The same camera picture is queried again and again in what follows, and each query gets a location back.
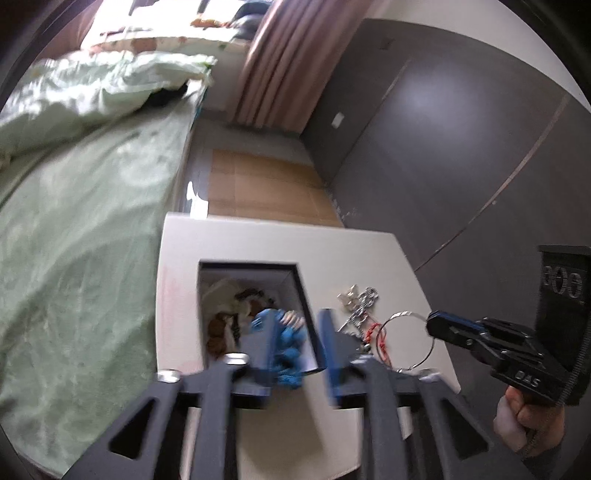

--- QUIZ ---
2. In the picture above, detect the pink curtain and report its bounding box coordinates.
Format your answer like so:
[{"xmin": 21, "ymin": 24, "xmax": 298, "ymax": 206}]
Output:
[{"xmin": 233, "ymin": 0, "xmax": 366, "ymax": 134}]

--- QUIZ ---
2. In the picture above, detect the light green quilt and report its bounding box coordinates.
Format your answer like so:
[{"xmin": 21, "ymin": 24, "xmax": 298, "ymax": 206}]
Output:
[{"xmin": 0, "ymin": 50, "xmax": 219, "ymax": 158}]

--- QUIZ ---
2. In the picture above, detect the white cloth pouch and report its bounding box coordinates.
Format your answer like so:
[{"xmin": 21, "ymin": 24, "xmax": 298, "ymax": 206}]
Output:
[{"xmin": 205, "ymin": 278, "xmax": 246, "ymax": 320}]

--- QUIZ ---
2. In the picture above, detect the silver chain necklace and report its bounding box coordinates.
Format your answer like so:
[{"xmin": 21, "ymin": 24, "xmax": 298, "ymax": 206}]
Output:
[{"xmin": 335, "ymin": 283, "xmax": 380, "ymax": 336}]

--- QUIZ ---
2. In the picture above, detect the brown beaded bracelet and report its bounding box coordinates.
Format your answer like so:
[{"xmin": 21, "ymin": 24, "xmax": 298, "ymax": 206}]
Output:
[{"xmin": 207, "ymin": 313, "xmax": 237, "ymax": 360}]

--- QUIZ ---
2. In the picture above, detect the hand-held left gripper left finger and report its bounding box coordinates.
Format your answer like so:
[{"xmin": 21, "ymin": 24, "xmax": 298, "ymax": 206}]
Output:
[{"xmin": 68, "ymin": 308, "xmax": 279, "ymax": 480}]

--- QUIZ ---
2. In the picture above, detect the white bedside table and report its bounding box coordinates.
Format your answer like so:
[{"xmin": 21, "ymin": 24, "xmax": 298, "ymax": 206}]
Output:
[{"xmin": 154, "ymin": 213, "xmax": 462, "ymax": 480}]

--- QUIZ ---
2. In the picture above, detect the person's right hand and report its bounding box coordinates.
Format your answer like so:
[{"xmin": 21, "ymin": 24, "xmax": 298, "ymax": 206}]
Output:
[{"xmin": 492, "ymin": 383, "xmax": 567, "ymax": 455}]

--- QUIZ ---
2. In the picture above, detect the floral pillow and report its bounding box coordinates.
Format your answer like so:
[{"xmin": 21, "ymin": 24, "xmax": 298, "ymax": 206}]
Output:
[{"xmin": 90, "ymin": 24, "xmax": 252, "ymax": 57}]

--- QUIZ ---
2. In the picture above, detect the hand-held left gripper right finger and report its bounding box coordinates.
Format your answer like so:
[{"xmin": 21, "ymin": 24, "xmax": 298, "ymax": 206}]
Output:
[{"xmin": 318, "ymin": 309, "xmax": 539, "ymax": 480}]

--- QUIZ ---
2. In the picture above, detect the green bed sheet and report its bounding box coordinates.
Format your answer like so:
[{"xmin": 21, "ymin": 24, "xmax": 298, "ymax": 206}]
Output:
[{"xmin": 0, "ymin": 110, "xmax": 195, "ymax": 464}]

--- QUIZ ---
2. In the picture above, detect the red string bracelet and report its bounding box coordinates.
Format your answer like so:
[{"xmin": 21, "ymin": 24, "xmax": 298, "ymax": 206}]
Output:
[{"xmin": 364, "ymin": 321, "xmax": 394, "ymax": 366}]

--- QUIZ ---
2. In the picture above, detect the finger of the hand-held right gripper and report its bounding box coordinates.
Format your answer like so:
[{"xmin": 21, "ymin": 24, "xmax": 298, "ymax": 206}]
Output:
[
  {"xmin": 425, "ymin": 318, "xmax": 483, "ymax": 355},
  {"xmin": 429, "ymin": 311, "xmax": 490, "ymax": 328}
]

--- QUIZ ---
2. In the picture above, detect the dark beaded necklace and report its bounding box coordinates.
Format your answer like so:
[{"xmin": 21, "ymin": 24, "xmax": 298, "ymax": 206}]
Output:
[{"xmin": 233, "ymin": 288, "xmax": 279, "ymax": 316}]

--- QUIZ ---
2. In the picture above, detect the silver bangle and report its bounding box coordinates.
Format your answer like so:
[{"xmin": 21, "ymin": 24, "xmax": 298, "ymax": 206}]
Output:
[{"xmin": 376, "ymin": 310, "xmax": 437, "ymax": 371}]

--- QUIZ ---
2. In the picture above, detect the white storage box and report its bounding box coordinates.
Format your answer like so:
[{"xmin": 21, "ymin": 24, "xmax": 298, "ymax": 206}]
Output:
[{"xmin": 197, "ymin": 260, "xmax": 325, "ymax": 376}]

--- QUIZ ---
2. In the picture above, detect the blue beaded bracelet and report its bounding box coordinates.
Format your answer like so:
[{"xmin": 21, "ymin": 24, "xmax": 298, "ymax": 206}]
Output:
[{"xmin": 250, "ymin": 308, "xmax": 308, "ymax": 392}]

